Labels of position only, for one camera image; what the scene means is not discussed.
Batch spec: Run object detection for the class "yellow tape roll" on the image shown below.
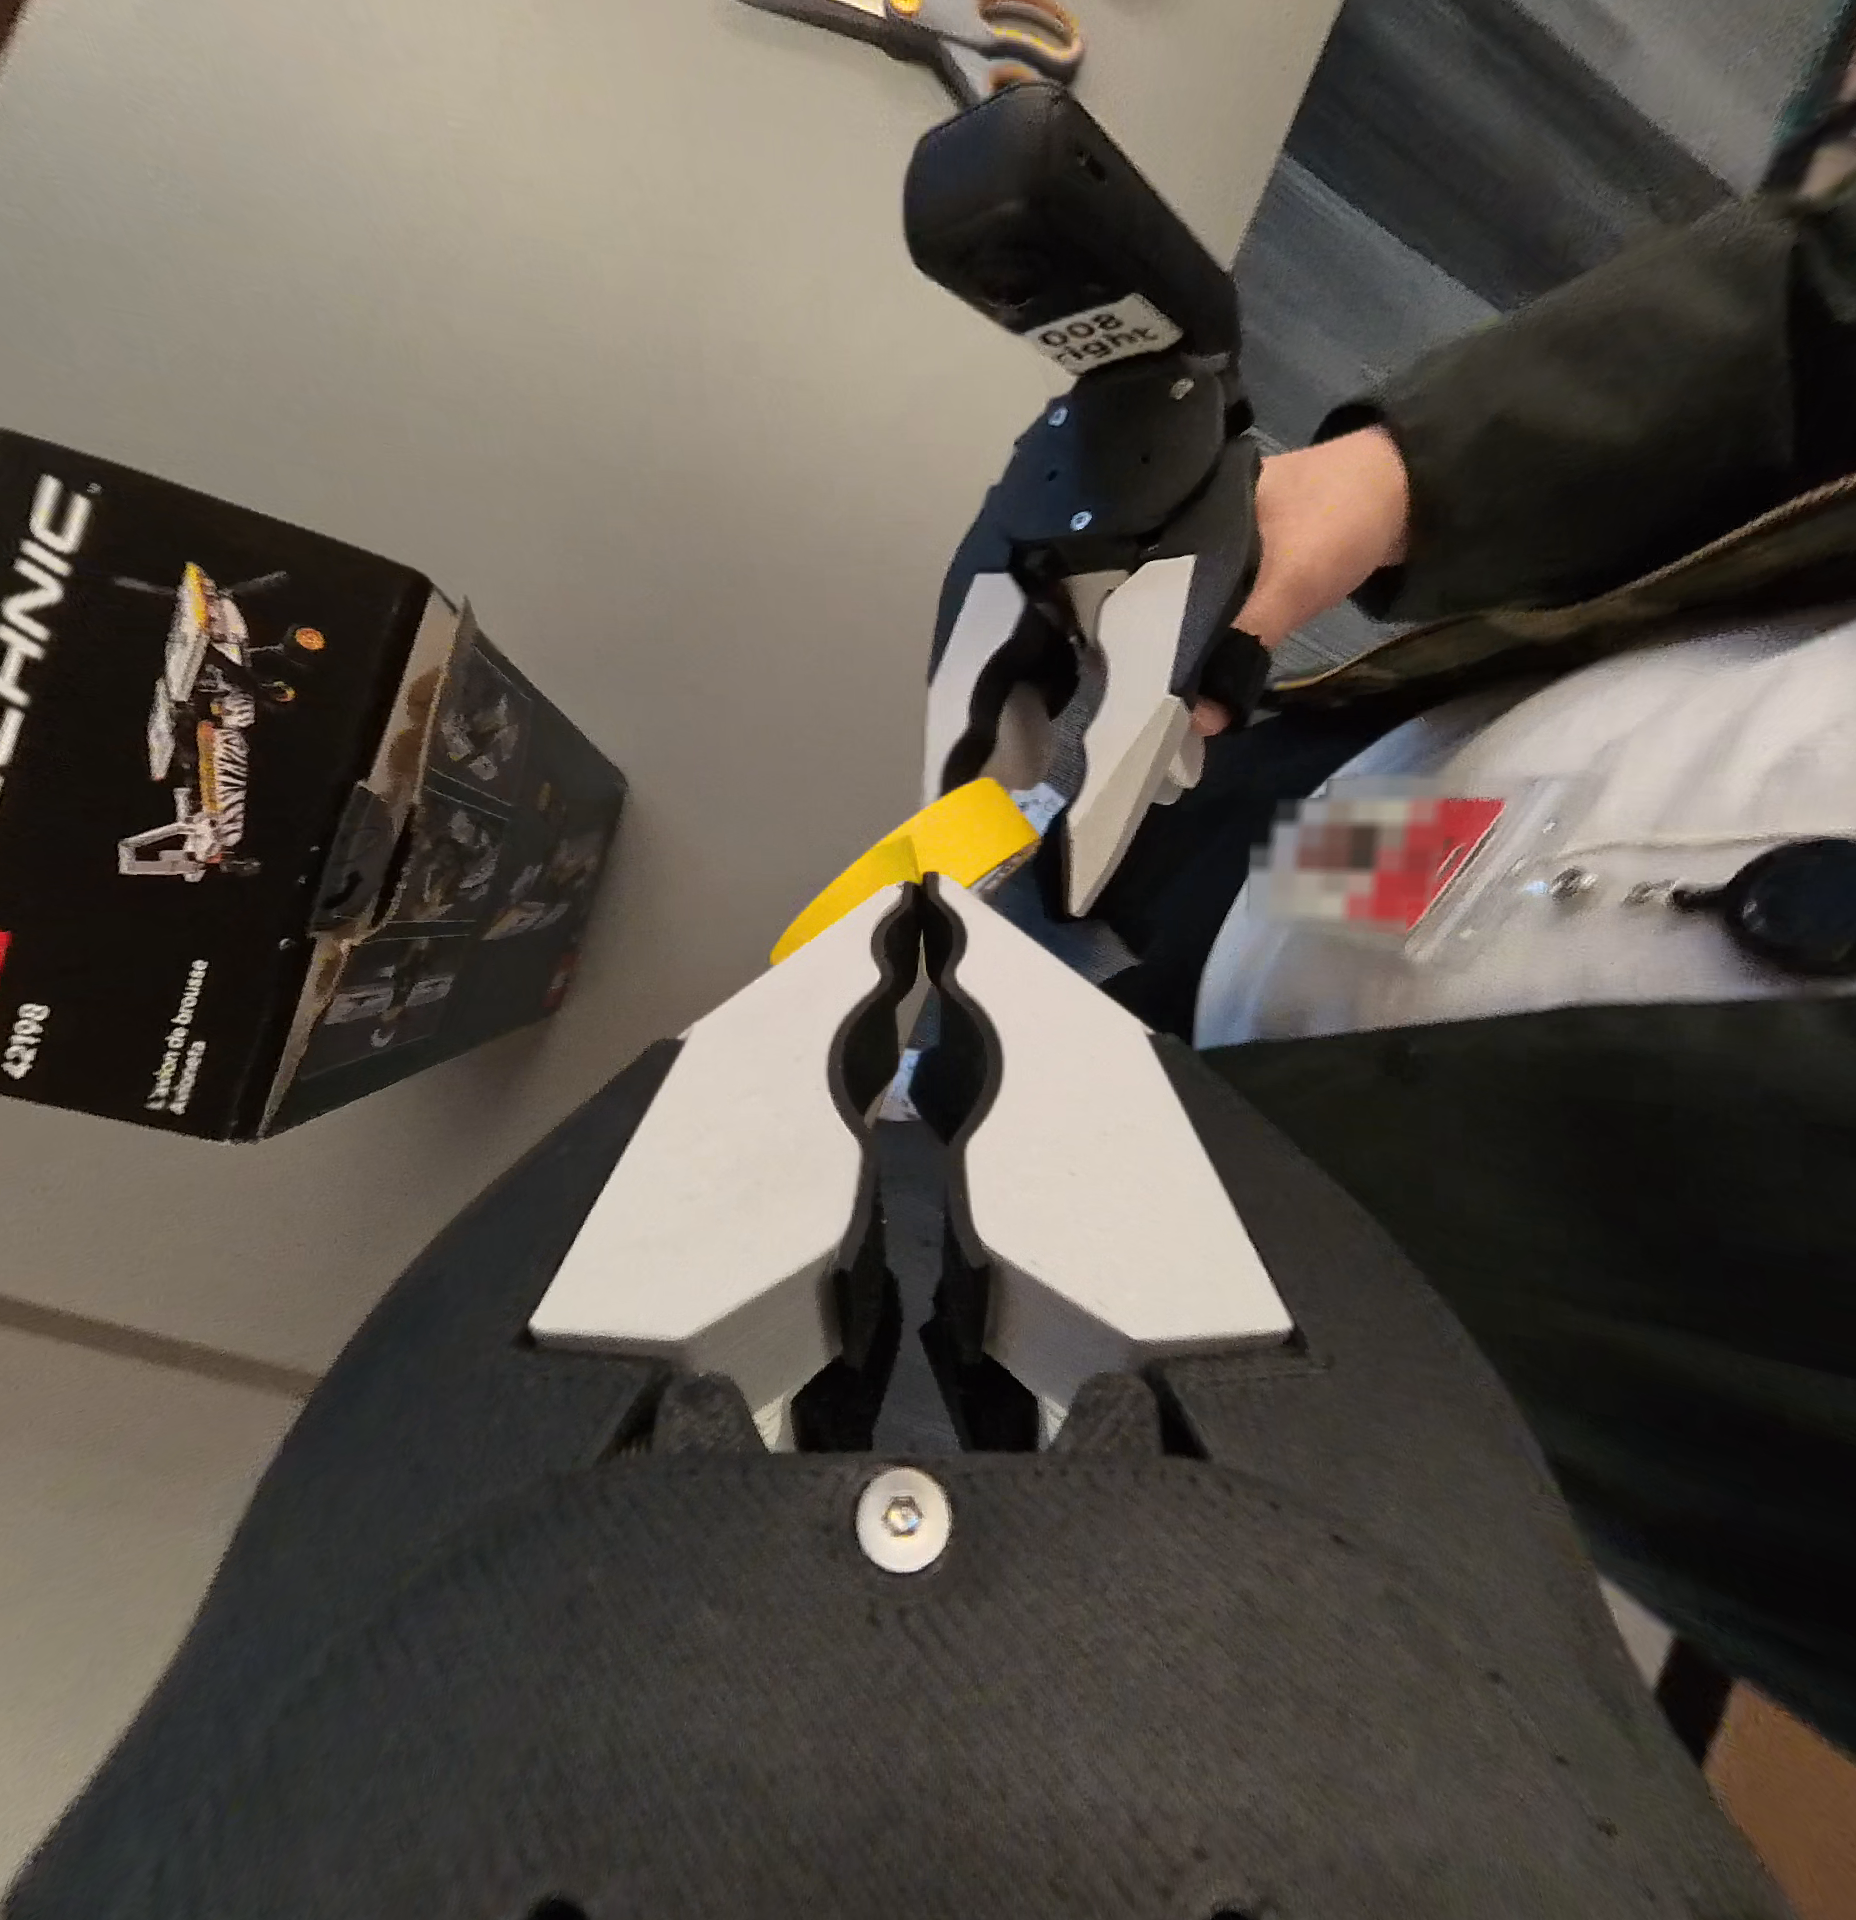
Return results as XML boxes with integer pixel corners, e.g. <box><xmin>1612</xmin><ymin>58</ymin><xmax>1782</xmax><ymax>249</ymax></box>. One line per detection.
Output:
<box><xmin>763</xmin><ymin>781</ymin><xmax>1044</xmax><ymax>967</ymax></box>

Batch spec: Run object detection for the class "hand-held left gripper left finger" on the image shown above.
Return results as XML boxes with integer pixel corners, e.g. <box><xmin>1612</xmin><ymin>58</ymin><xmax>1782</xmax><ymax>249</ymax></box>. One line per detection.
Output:
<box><xmin>528</xmin><ymin>881</ymin><xmax>930</xmax><ymax>1450</ymax></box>

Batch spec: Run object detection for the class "person's right forearm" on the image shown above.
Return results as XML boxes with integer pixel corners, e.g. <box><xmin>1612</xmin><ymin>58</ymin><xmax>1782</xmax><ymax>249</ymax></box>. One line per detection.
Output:
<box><xmin>1304</xmin><ymin>160</ymin><xmax>1856</xmax><ymax>637</ymax></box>

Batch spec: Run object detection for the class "black badge reel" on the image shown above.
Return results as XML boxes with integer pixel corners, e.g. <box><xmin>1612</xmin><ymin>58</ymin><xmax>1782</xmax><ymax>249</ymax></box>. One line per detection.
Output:
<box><xmin>1723</xmin><ymin>834</ymin><xmax>1856</xmax><ymax>983</ymax></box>

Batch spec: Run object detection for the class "person's black jacket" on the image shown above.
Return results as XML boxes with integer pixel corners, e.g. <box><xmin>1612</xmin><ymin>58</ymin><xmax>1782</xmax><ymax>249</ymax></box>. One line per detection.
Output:
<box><xmin>1206</xmin><ymin>464</ymin><xmax>1856</xmax><ymax>1777</ymax></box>

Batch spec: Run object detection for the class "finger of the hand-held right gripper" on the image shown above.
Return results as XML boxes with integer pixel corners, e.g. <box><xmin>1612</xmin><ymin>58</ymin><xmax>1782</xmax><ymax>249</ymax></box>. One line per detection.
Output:
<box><xmin>1064</xmin><ymin>559</ymin><xmax>1210</xmax><ymax>921</ymax></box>
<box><xmin>927</xmin><ymin>569</ymin><xmax>1069</xmax><ymax>811</ymax></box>

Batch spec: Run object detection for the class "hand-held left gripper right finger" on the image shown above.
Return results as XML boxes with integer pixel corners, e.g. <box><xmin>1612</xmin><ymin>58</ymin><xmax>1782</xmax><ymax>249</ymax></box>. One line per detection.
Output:
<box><xmin>927</xmin><ymin>874</ymin><xmax>1299</xmax><ymax>1450</ymax></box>

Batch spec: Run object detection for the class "blue plane lego box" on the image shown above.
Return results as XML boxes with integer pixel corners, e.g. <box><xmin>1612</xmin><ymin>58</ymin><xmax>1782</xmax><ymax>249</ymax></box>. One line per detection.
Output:
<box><xmin>0</xmin><ymin>425</ymin><xmax>630</xmax><ymax>1145</ymax></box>

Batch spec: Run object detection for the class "person's right hand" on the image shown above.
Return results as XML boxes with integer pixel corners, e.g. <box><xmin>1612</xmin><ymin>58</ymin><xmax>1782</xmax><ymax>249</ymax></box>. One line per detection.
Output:
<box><xmin>1247</xmin><ymin>425</ymin><xmax>1419</xmax><ymax>641</ymax></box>

